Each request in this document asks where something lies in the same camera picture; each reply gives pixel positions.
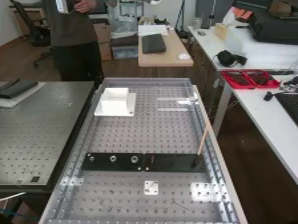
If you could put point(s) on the large metal nut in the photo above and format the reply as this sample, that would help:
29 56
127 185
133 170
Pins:
134 159

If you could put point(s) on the wooden desk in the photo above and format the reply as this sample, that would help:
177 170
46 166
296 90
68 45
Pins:
170 58

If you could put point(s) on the small white square plate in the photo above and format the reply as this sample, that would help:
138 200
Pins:
150 187

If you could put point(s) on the cardboard box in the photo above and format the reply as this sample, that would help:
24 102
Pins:
102 40

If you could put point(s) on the black keyboard on wood desk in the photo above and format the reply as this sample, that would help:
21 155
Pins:
153 43

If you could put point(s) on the black plate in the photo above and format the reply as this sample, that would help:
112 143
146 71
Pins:
177 163

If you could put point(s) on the small white box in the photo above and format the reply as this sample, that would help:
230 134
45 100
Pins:
114 100

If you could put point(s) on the black headphones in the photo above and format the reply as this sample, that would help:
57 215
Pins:
227 58

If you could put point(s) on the red tray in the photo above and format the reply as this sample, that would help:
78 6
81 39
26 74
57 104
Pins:
238 80
263 78

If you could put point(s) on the black office chair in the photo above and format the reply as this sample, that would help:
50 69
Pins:
33 30

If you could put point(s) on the clear box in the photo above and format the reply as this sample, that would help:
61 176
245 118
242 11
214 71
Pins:
146 80

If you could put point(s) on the white foam sheet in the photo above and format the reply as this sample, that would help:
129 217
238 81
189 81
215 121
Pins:
26 98

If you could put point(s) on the person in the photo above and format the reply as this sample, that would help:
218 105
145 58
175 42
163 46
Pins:
70 30

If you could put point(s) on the black foam pad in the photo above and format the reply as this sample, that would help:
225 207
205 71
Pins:
17 88

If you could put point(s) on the medium metal nut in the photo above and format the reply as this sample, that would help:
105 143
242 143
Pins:
113 159

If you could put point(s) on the large black case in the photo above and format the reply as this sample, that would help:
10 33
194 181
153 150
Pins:
276 28

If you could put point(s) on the white computer mouse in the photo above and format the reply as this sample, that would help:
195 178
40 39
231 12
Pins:
183 56

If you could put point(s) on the long white desk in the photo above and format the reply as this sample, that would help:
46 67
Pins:
261 55

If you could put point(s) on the small metal nut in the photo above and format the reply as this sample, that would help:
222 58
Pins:
92 158

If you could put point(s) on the thin stick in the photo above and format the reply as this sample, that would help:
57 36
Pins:
202 141

